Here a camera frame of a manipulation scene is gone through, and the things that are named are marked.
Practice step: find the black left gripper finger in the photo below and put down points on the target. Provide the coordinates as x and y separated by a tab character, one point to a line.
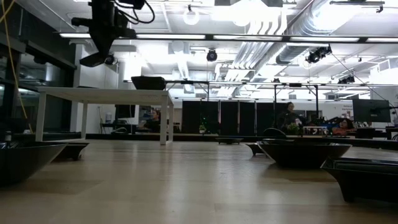
105	46
94	49

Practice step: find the black wavy square bowl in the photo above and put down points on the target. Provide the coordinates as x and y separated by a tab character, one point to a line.
148	83
303	155

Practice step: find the small black square plate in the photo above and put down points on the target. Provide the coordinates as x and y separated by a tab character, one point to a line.
253	148
363	180
73	151
229	140

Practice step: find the black leaf-shaped plate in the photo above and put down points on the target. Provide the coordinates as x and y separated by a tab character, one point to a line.
25	161

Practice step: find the white perforated metal shelf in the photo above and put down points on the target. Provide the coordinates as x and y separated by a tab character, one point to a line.
102	95

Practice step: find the black computer monitor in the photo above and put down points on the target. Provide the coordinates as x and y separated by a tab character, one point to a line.
125	111
371	110

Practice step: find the clear water bottle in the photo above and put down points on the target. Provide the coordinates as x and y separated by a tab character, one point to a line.
108	117

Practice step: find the black desk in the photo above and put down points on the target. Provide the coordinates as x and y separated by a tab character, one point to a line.
124	127

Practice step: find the round ceiling lamp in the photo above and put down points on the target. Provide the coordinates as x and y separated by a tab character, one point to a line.
191	17

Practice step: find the person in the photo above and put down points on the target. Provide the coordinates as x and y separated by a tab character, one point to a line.
343	126
154	121
289	116

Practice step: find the small potted plant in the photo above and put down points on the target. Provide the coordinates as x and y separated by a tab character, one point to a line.
293	128
202	128

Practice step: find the black ceiling spotlights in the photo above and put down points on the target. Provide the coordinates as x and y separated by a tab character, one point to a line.
318	54

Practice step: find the black ceiling camera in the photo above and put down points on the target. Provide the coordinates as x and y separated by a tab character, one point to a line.
212	55
109	59

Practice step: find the black metal station frame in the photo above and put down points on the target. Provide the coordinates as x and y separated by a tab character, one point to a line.
186	82

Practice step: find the black aluminium table frame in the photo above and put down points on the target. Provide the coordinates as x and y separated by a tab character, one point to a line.
124	136

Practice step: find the black partition wall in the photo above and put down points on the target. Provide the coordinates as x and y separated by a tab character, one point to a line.
230	116

